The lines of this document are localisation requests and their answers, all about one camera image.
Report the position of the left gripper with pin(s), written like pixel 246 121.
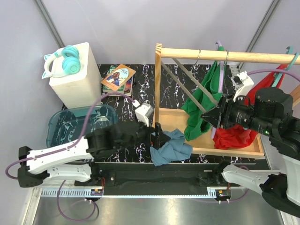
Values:
pixel 155 141

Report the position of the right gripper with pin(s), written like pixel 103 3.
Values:
pixel 222 112

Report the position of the blue tank top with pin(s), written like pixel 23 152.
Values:
pixel 174 150

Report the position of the grey hanger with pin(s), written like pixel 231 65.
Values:
pixel 179 82

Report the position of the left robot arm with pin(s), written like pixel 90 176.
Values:
pixel 37 166

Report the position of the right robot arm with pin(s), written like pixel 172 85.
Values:
pixel 270 115

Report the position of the green tank top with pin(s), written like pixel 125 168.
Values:
pixel 196 126

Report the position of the purple hanger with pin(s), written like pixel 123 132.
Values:
pixel 220 66

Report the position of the red tank top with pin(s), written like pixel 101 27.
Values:
pixel 237 137

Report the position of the teal hanger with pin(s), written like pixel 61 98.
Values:
pixel 278 77

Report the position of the wooden clothes rack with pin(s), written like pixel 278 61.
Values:
pixel 171 119

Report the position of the green bottom book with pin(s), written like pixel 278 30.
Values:
pixel 125 89

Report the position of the orange top book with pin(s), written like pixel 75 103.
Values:
pixel 118 77

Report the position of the white box stand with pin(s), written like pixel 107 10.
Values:
pixel 80 89

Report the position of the teal plastic bin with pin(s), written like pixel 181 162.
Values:
pixel 66 125

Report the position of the teal cat-ear headphones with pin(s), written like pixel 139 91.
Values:
pixel 70 65

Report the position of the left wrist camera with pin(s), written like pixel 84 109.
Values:
pixel 143 113

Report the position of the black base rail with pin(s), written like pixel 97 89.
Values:
pixel 178 180

